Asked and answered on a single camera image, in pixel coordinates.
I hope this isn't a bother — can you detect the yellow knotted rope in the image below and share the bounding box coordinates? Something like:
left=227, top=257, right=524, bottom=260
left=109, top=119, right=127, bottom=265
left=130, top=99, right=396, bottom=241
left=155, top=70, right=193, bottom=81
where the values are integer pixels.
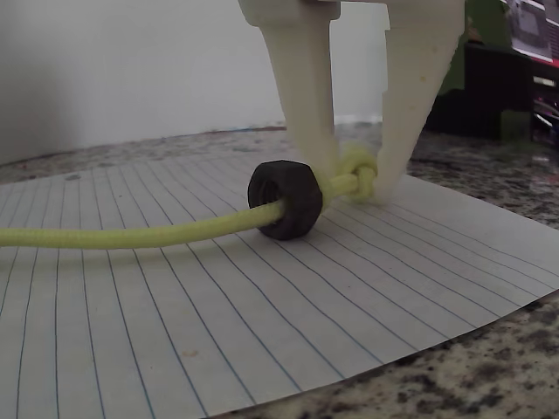
left=0, top=143, right=377, bottom=251

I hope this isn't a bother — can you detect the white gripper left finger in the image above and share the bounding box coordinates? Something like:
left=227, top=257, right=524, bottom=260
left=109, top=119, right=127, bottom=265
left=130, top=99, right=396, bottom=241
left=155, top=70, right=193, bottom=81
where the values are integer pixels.
left=238, top=0, right=342, bottom=180

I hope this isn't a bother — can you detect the lined paper sheet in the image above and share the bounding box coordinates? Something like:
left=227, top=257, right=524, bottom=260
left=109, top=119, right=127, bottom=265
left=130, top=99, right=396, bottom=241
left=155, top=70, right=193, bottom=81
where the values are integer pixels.
left=0, top=153, right=559, bottom=419

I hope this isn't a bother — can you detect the black hex nut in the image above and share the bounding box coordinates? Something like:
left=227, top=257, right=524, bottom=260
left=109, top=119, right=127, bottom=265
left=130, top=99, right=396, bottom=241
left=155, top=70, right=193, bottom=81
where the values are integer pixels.
left=247, top=160, right=325, bottom=241

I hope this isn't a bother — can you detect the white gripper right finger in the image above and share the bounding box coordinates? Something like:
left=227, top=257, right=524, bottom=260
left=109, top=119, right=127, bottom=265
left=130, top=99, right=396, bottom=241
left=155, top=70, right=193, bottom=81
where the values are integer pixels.
left=376, top=0, right=466, bottom=197

